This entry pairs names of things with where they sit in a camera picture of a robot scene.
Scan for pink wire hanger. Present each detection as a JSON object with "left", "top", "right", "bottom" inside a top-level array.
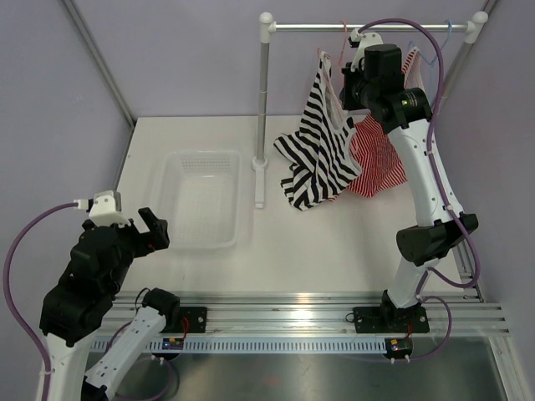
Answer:
[{"left": 318, "top": 19, "right": 364, "bottom": 162}]

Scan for black white striped tank top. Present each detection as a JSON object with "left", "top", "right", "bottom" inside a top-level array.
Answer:
[{"left": 273, "top": 52, "right": 362, "bottom": 211}]

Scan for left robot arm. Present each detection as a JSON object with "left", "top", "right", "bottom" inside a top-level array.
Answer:
[{"left": 39, "top": 207, "right": 181, "bottom": 400}]

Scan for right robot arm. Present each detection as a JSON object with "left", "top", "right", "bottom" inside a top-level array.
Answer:
[{"left": 340, "top": 42, "right": 478, "bottom": 334}]

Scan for red white striped tank top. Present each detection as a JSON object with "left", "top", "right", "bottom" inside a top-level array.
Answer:
[{"left": 349, "top": 43, "right": 431, "bottom": 198}]

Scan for clear plastic basket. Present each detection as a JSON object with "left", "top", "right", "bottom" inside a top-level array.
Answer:
[{"left": 151, "top": 150, "right": 242, "bottom": 251}]

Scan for silver white clothes rack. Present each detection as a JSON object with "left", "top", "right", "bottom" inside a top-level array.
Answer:
[{"left": 252, "top": 12, "right": 468, "bottom": 209}]

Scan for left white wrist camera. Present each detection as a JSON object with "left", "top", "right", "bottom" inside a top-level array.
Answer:
[{"left": 74, "top": 190, "right": 130, "bottom": 227}]

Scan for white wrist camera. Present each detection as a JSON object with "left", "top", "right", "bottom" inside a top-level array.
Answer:
[
  {"left": 74, "top": 190, "right": 130, "bottom": 227},
  {"left": 349, "top": 29, "right": 383, "bottom": 73}
]

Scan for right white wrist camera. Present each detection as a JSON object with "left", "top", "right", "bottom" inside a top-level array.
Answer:
[{"left": 349, "top": 29, "right": 383, "bottom": 73}]

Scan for blue wire hanger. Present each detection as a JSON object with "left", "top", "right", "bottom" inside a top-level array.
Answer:
[{"left": 406, "top": 39, "right": 438, "bottom": 101}]

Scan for white slotted cable duct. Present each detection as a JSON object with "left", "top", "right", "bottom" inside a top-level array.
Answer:
[{"left": 89, "top": 338, "right": 390, "bottom": 354}]

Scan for right aluminium frame post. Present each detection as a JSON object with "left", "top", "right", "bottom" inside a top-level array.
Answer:
[{"left": 437, "top": 0, "right": 500, "bottom": 105}]

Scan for aluminium frame post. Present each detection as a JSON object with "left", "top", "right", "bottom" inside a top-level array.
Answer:
[
  {"left": 437, "top": 0, "right": 500, "bottom": 105},
  {"left": 59, "top": 0, "right": 136, "bottom": 132}
]

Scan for left aluminium frame post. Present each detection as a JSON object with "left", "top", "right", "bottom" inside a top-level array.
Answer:
[{"left": 59, "top": 0, "right": 136, "bottom": 132}]

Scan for aluminium mounting rail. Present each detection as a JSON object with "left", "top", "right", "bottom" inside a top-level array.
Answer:
[{"left": 98, "top": 292, "right": 511, "bottom": 338}]

